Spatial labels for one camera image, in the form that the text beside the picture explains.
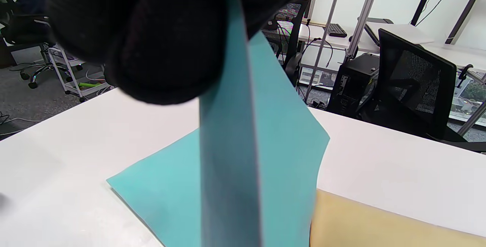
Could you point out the person's left hand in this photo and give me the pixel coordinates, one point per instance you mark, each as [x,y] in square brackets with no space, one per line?
[152,30]

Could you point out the blue paper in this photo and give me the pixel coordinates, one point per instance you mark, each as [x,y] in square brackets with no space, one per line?
[281,144]

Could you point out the brown A4 envelope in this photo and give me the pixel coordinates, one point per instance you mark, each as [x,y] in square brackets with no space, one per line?
[379,224]

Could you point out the green tool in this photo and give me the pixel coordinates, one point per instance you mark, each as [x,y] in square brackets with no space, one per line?
[89,84]

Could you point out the white utility cart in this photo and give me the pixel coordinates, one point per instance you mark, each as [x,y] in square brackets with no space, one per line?
[72,76]

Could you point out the black office chair chrome base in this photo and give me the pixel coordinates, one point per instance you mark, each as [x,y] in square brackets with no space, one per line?
[22,30]

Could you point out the black keyboard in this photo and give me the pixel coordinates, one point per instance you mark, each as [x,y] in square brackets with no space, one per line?
[337,30]

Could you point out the black computer tower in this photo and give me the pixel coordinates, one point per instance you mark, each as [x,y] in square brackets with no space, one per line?
[353,83]

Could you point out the black desk stand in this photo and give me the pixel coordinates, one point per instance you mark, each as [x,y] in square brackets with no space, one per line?
[374,30]

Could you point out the white desk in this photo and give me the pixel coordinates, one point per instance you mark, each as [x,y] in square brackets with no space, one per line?
[402,34]
[455,55]

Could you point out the black mesh office chair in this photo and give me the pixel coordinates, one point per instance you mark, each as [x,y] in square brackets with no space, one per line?
[414,79]

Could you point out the black clamp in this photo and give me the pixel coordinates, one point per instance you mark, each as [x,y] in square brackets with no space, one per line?
[465,74]

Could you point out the aluminium frame post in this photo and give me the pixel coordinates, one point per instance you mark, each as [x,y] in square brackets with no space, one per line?
[364,15]
[472,119]
[322,41]

